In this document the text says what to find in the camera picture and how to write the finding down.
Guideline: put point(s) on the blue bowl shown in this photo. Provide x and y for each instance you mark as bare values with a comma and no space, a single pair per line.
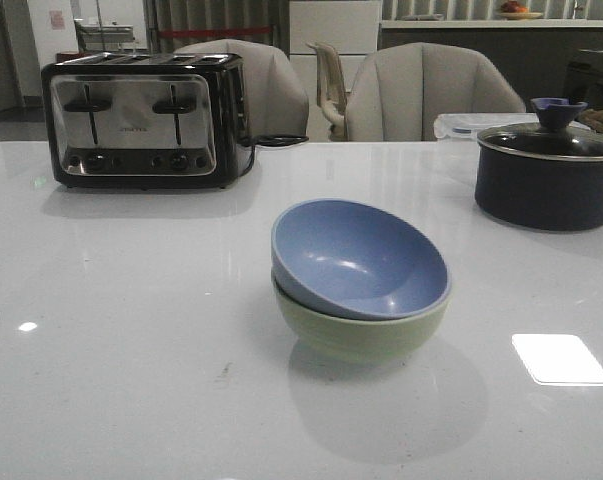
355,261

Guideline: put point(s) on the green bowl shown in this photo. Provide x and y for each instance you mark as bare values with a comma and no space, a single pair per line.
359,341

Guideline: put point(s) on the beige chair left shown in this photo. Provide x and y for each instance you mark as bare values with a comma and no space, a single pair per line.
277,102

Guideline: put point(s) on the beige chair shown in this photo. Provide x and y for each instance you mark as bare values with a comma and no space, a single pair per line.
277,102
399,92

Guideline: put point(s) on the cream office chair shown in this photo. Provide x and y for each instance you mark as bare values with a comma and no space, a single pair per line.
331,95

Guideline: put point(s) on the beige chair right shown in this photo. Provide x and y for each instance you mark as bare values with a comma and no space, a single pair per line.
399,92

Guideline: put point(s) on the clear plastic container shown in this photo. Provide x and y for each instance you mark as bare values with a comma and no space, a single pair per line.
461,125

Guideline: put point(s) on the white cabinet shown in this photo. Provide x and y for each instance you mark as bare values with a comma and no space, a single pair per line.
351,27

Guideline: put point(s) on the black and chrome toaster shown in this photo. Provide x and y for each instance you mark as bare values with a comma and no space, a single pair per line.
148,121

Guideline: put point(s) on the dark blue pot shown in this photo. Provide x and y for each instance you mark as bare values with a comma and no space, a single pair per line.
540,193

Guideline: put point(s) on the glass pot lid blue knob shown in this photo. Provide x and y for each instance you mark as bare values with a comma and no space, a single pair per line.
554,114

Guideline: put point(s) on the fruit plate on counter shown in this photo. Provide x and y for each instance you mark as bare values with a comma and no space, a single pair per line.
516,10

